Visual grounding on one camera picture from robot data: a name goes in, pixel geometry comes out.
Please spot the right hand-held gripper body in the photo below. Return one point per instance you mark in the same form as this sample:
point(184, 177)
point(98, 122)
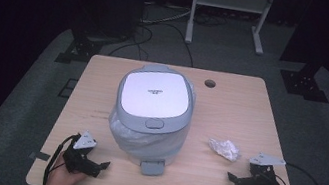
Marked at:
point(260, 181)

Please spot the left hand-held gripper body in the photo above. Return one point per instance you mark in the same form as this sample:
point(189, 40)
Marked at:
point(80, 159)

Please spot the white paper ball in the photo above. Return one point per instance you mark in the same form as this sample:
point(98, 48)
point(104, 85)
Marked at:
point(224, 148)

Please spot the grey pedal trash can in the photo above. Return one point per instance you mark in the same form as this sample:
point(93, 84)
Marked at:
point(155, 94)

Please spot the person's left hand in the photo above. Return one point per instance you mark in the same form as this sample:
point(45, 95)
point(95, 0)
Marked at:
point(61, 180)

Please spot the white plastic bin liner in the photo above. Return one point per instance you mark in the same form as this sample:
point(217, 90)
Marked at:
point(131, 136)

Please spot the grey tape strip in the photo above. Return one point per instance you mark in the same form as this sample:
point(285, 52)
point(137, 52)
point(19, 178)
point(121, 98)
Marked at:
point(40, 155)

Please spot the white metal stand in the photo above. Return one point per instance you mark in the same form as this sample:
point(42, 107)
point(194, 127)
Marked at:
point(230, 2)

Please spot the black stand with base plate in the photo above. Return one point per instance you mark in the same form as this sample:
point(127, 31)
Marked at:
point(304, 83)
point(81, 50)

